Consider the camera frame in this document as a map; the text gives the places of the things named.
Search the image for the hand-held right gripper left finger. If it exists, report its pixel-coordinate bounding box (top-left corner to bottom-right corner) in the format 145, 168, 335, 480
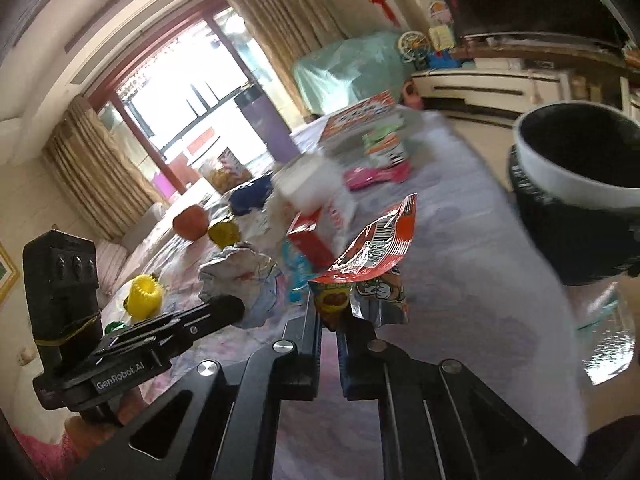
70, 292, 324, 480

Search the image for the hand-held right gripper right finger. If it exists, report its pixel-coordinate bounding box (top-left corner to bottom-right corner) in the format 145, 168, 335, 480
337, 316, 587, 480

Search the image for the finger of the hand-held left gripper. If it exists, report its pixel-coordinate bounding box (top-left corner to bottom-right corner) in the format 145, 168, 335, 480
102, 294, 247, 347
94, 332, 201, 370

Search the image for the silver foil wrapper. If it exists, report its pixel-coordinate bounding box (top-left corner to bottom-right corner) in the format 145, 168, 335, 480
198, 241, 282, 329

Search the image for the red snack packet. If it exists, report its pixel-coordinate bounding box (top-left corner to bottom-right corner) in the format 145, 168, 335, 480
306, 193, 419, 332

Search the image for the dark blue snack bag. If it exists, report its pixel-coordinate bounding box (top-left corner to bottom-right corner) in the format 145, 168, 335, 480
229, 174, 274, 217

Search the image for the white and red carton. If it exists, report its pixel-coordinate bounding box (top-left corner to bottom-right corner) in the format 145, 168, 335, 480
271, 154, 359, 267

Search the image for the white bin with black bag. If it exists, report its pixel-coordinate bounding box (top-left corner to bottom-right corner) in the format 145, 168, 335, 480
506, 101, 640, 287

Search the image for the person's left forearm pink sleeve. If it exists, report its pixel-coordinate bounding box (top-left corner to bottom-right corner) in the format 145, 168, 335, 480
14, 425, 81, 478

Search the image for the person's left hand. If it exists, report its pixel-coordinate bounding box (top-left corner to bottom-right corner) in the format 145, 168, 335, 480
65, 389, 147, 442

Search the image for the striped cushion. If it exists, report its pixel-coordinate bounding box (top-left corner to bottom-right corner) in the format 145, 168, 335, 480
96, 239, 132, 307

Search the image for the yellow ribbed toy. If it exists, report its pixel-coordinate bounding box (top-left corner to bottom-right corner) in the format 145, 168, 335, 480
123, 273, 165, 319

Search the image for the yellow crumpled wrapper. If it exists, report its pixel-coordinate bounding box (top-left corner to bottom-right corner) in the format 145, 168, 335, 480
207, 219, 241, 247

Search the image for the orange round fruit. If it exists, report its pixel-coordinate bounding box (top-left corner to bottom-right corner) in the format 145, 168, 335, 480
172, 204, 210, 240

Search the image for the beige curtain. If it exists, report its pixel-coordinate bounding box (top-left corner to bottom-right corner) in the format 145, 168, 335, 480
217, 0, 347, 102
42, 97, 172, 242

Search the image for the yellow and red snack box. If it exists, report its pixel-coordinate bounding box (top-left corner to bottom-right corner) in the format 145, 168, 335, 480
201, 147, 254, 194

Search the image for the pink packet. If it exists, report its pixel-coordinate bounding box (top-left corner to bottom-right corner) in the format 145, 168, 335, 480
344, 164, 412, 192

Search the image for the purple tall bin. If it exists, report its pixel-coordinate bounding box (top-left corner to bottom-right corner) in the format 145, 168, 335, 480
233, 85, 301, 167

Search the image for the green and white yogurt cup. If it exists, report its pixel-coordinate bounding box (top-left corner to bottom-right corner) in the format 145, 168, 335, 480
362, 127, 409, 169

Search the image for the large red and white box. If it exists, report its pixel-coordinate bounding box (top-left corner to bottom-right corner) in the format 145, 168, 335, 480
319, 90, 402, 155

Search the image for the pink kettlebell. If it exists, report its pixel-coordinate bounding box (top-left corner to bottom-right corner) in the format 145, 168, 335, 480
399, 82, 427, 111

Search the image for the teal furniture cover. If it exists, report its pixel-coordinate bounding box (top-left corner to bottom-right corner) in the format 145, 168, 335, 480
292, 30, 417, 117

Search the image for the white television cabinet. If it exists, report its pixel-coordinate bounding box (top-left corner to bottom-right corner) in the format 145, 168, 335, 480
410, 35, 640, 127

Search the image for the ferris wheel toy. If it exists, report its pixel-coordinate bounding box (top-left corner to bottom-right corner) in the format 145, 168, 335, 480
397, 30, 434, 69

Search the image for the framed wall picture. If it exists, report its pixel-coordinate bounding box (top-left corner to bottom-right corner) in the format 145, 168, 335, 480
0, 241, 22, 307

